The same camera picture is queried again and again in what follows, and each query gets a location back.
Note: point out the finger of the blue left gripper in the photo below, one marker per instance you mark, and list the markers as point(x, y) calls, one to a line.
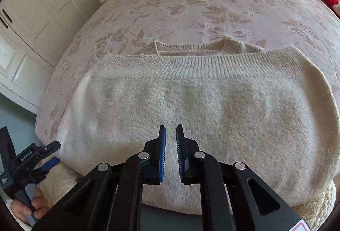
point(47, 166)

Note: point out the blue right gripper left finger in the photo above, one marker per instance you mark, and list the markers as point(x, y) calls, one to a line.
point(161, 144)

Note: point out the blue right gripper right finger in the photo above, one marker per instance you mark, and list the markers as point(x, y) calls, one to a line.
point(181, 151)

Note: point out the cream knit sweater black hearts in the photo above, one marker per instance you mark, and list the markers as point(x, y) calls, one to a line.
point(273, 110)

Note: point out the cream fluffy sleeve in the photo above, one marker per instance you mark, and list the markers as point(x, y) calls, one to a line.
point(59, 181)

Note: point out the pink floral bed blanket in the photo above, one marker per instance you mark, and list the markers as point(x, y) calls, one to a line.
point(127, 26)

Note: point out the white wardrobe with red stickers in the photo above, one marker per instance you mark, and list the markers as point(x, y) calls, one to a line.
point(34, 36)

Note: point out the red cushion on windowsill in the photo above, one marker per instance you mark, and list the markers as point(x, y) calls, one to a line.
point(333, 5)

